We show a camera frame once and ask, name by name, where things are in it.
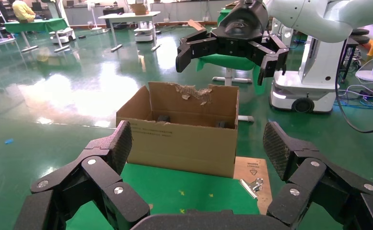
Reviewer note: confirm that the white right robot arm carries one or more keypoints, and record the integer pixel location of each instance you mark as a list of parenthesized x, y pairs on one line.
[(316, 16)]

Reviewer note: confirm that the person in yellow shirt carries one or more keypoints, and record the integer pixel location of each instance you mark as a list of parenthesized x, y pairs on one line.
[(23, 11)]

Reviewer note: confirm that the green covered pedestal table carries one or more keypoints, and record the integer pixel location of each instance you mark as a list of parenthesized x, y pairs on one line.
[(231, 62)]

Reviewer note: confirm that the green table cloth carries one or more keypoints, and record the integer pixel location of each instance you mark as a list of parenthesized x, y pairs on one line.
[(173, 181)]

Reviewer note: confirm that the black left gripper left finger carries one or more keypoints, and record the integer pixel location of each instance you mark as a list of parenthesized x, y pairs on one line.
[(97, 177)]

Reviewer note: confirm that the small blue floor object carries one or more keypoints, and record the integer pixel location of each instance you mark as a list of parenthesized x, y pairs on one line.
[(9, 141)]

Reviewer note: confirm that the brown cardboard flap piece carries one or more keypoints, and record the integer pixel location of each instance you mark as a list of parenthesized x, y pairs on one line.
[(196, 24)]

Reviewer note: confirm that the black round stool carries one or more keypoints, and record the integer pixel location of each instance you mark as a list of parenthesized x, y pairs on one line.
[(359, 31)]

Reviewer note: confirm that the green covered work table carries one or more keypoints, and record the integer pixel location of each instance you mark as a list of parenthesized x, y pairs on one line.
[(37, 24)]

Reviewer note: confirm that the black foam insert block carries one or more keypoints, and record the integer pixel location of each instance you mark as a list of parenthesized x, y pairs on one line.
[(163, 118), (221, 124)]

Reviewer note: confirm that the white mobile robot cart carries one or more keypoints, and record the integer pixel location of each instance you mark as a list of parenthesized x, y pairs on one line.
[(62, 35), (143, 33)]

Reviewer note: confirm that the white work table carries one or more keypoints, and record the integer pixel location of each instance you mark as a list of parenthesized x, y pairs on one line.
[(129, 15)]

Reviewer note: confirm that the black cabinet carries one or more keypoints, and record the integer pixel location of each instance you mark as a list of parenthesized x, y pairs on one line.
[(113, 11)]

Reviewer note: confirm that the large open brown carton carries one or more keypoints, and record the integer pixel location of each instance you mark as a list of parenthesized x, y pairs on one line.
[(180, 149)]

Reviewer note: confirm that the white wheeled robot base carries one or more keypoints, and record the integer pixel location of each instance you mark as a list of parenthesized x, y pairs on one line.
[(316, 63)]

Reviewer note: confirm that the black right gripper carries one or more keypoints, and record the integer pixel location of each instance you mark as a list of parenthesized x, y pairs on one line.
[(240, 28)]

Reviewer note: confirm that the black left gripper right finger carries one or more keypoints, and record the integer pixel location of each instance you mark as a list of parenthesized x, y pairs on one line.
[(313, 184)]

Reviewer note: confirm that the small brown cardboard carton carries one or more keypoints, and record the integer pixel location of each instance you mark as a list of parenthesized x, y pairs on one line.
[(139, 9)]

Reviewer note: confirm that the silver metal binder clip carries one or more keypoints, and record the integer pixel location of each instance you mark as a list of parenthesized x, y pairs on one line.
[(250, 188)]

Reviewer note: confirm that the white pedestal fan stand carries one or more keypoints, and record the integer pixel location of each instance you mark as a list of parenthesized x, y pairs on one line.
[(372, 75)]

